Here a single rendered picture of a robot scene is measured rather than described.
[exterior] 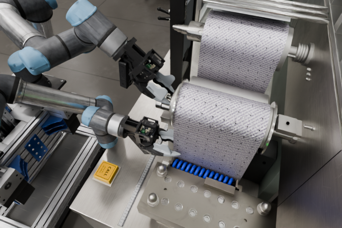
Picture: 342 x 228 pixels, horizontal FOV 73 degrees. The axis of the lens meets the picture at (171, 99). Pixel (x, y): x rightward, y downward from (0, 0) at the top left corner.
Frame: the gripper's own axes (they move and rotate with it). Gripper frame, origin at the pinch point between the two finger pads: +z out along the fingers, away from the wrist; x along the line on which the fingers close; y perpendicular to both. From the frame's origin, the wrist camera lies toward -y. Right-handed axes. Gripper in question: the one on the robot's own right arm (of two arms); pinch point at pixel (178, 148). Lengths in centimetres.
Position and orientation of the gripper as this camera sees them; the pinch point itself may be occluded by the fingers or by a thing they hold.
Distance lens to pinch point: 77.8
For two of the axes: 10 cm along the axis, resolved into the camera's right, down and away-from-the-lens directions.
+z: 9.3, 2.7, -2.3
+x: 3.6, -7.0, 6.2
